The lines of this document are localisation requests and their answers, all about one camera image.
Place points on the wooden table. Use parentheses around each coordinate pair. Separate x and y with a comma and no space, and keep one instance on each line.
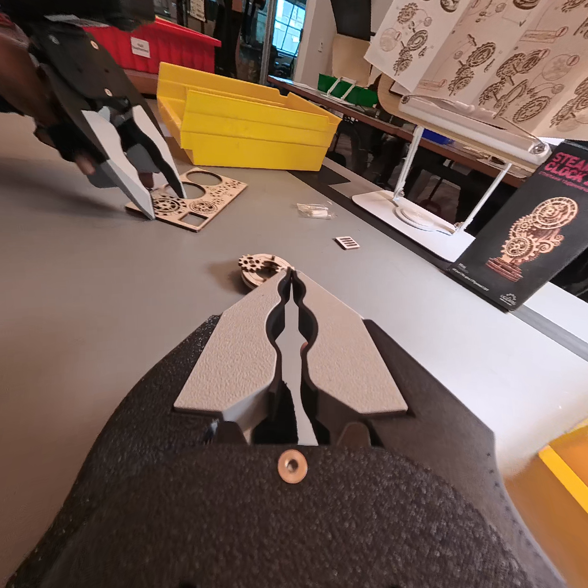
(386,125)

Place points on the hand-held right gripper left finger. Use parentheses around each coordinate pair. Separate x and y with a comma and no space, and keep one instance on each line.
(234,363)

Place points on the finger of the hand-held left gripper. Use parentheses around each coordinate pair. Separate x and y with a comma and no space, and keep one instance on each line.
(117,170)
(154,133)

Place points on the wooden parts sheet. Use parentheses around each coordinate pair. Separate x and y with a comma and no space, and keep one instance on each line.
(209,219)

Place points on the printed instruction booklet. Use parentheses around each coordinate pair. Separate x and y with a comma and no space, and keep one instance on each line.
(505,55)

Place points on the clear plastic bag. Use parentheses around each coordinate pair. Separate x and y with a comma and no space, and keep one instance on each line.
(317,213)

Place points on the white monitor stand base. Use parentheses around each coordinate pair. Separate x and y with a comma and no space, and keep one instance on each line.
(381,206)

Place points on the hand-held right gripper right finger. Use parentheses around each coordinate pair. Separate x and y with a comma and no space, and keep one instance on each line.
(349,367)

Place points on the person's left hand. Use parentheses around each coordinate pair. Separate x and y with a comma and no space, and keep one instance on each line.
(23,78)

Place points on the black clock kit box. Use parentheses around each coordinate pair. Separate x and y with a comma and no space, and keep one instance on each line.
(468,268)

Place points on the small slotted wooden piece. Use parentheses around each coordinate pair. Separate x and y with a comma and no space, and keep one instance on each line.
(339,243)

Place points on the red plastic bin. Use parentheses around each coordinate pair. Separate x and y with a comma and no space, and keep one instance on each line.
(183,50)

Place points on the grey desk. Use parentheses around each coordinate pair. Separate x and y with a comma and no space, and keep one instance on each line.
(92,298)

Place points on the small wooden gear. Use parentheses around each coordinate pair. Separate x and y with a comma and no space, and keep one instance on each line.
(242,263)

